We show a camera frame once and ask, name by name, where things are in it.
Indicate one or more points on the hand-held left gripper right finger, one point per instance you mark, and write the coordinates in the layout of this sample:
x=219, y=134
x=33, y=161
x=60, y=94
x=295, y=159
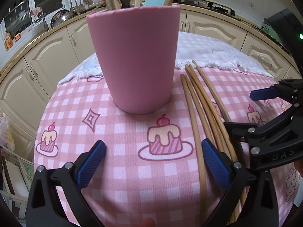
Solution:
x=216, y=163

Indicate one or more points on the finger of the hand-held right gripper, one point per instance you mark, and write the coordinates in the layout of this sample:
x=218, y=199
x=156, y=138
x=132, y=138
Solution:
x=272, y=132
x=265, y=94

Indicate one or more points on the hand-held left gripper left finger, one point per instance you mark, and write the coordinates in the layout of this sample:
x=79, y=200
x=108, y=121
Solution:
x=91, y=163

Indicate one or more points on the bundle of wooden chopsticks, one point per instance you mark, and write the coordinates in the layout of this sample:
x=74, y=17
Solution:
x=193, y=113

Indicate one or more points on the pink cup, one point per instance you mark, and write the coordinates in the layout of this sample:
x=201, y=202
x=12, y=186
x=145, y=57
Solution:
x=135, y=63

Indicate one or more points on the person's right hand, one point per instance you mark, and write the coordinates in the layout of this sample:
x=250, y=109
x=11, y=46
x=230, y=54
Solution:
x=299, y=167

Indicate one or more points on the person's left hand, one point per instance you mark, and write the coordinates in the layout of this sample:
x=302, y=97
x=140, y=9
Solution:
x=148, y=222

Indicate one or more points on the pink checkered tablecloth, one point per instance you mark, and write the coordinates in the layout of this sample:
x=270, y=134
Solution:
x=118, y=146

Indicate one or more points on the white fringed cloth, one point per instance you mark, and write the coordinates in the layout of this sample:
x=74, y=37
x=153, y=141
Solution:
x=201, y=49

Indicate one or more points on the clear plastic bag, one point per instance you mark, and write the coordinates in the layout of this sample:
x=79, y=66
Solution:
x=6, y=132

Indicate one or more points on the black gas stove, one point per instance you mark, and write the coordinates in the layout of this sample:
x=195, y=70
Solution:
x=206, y=4

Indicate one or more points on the orange packet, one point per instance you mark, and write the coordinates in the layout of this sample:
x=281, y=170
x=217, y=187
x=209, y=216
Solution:
x=8, y=41

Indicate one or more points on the steel colander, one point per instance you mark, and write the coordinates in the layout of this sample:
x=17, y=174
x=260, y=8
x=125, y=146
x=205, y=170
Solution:
x=62, y=17

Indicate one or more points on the metal faucet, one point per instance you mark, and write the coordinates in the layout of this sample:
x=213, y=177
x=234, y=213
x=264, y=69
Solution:
x=42, y=20

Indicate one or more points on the hanging metal ladles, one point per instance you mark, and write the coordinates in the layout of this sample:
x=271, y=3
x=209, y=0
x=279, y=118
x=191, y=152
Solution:
x=81, y=1

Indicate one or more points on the white shelf frame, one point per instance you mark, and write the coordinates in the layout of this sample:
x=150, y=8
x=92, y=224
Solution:
x=16, y=182

